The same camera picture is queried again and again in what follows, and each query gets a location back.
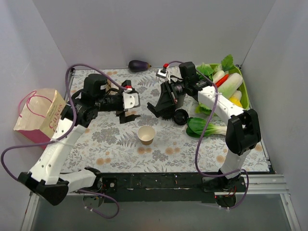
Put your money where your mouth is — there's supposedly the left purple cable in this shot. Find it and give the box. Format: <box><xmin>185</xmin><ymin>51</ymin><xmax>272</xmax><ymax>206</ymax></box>
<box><xmin>0</xmin><ymin>63</ymin><xmax>128</xmax><ymax>219</ymax></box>

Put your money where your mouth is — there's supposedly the purple eggplant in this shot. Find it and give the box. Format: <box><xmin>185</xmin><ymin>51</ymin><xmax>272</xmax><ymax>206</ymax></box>
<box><xmin>128</xmin><ymin>60</ymin><xmax>152</xmax><ymax>73</ymax></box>

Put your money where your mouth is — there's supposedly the cardboard cup carrier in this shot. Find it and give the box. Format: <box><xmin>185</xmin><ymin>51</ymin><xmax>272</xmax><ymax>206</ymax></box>
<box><xmin>106</xmin><ymin>79</ymin><xmax>114</xmax><ymax>94</ymax></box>

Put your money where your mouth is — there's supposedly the grey holder cup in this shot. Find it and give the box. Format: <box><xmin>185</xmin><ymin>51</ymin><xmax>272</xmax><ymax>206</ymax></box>
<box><xmin>174</xmin><ymin>92</ymin><xmax>186</xmax><ymax>109</ymax></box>

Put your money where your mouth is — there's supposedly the floral table mat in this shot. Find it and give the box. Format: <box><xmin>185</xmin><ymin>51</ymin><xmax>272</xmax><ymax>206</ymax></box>
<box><xmin>60</xmin><ymin>66</ymin><xmax>269</xmax><ymax>174</ymax></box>

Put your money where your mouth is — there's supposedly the bok choy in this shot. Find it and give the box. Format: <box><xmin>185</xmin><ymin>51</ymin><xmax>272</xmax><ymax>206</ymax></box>
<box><xmin>186</xmin><ymin>117</ymin><xmax>227</xmax><ymax>138</ymax></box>

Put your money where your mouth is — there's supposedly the yellow flower vegetable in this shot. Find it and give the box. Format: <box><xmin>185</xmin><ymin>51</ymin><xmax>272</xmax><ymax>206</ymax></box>
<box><xmin>229</xmin><ymin>90</ymin><xmax>243</xmax><ymax>108</ymax></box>

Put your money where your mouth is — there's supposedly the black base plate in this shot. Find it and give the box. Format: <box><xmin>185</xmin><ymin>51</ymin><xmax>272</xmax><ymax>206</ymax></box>
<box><xmin>101</xmin><ymin>172</ymin><xmax>246</xmax><ymax>203</ymax></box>

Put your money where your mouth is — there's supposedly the orange carrot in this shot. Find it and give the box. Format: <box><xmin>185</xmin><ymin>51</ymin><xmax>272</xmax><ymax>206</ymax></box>
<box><xmin>216</xmin><ymin>74</ymin><xmax>229</xmax><ymax>87</ymax></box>

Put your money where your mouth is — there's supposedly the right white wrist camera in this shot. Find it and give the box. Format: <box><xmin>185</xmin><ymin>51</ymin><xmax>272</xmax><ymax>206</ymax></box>
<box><xmin>156</xmin><ymin>63</ymin><xmax>170</xmax><ymax>82</ymax></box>

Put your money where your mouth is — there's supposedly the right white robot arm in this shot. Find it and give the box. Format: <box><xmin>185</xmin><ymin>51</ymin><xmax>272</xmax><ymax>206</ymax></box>
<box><xmin>147</xmin><ymin>62</ymin><xmax>261</xmax><ymax>191</ymax></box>

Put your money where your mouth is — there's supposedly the green lettuce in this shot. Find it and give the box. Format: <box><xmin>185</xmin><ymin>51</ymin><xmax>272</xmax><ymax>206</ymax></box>
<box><xmin>196</xmin><ymin>63</ymin><xmax>214</xmax><ymax>81</ymax></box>

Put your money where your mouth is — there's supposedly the green plastic basket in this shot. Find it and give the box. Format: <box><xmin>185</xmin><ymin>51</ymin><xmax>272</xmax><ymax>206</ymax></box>
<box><xmin>210</xmin><ymin>64</ymin><xmax>250</xmax><ymax>110</ymax></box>

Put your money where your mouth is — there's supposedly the paper bag with pink handles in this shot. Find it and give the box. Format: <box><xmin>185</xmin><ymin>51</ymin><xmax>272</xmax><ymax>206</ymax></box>
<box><xmin>13</xmin><ymin>88</ymin><xmax>66</xmax><ymax>143</ymax></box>

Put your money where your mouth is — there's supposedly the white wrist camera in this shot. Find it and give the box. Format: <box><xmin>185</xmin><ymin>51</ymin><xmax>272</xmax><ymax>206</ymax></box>
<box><xmin>156</xmin><ymin>63</ymin><xmax>170</xmax><ymax>82</ymax></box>
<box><xmin>121</xmin><ymin>80</ymin><xmax>141</xmax><ymax>111</ymax></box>

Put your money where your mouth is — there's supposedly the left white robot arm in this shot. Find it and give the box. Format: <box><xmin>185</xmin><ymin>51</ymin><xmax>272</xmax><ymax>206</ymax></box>
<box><xmin>17</xmin><ymin>74</ymin><xmax>140</xmax><ymax>205</ymax></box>

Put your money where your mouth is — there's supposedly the white radish with leaves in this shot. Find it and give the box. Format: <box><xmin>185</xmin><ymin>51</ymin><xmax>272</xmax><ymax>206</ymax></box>
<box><xmin>212</xmin><ymin>54</ymin><xmax>234</xmax><ymax>83</ymax></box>

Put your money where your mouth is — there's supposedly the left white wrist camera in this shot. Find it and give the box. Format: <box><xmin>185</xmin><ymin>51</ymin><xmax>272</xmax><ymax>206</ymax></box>
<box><xmin>121</xmin><ymin>80</ymin><xmax>141</xmax><ymax>111</ymax></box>

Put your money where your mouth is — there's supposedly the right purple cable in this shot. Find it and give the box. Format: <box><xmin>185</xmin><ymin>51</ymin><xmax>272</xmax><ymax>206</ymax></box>
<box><xmin>166</xmin><ymin>60</ymin><xmax>250</xmax><ymax>209</ymax></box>

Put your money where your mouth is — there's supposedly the purple cable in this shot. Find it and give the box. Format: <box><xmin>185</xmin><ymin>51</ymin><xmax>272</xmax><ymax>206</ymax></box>
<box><xmin>0</xmin><ymin>63</ymin><xmax>128</xmax><ymax>219</ymax></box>
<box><xmin>166</xmin><ymin>60</ymin><xmax>250</xmax><ymax>209</ymax></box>

